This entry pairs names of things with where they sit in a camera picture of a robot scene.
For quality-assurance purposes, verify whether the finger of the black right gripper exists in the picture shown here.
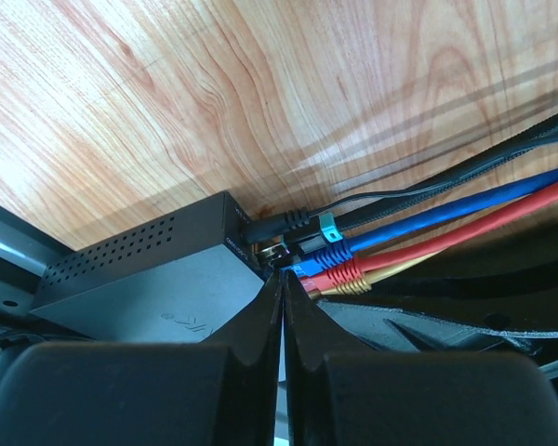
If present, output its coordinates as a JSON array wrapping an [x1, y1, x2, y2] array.
[[366, 222, 558, 333], [317, 299, 558, 365]]

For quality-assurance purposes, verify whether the black braided ethernet cable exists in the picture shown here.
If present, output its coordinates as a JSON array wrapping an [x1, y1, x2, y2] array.
[[255, 99, 558, 270]]

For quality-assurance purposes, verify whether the black network switch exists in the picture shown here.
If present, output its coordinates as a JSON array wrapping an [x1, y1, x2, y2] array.
[[30, 191, 272, 343]]

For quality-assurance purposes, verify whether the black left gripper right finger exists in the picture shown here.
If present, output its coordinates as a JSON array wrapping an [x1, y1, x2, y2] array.
[[283, 272, 558, 445]]

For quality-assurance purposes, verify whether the blue ethernet cable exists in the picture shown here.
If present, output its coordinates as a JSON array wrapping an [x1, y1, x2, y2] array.
[[290, 162, 558, 280]]

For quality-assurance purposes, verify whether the red ethernet cable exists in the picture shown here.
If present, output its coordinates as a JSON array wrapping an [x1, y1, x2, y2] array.
[[301, 174, 558, 294]]

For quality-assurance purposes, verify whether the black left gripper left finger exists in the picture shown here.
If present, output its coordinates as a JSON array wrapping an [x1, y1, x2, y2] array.
[[0, 274, 283, 445]]

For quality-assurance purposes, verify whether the black power cable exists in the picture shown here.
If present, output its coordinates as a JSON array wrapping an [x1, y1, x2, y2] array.
[[244, 132, 558, 245]]

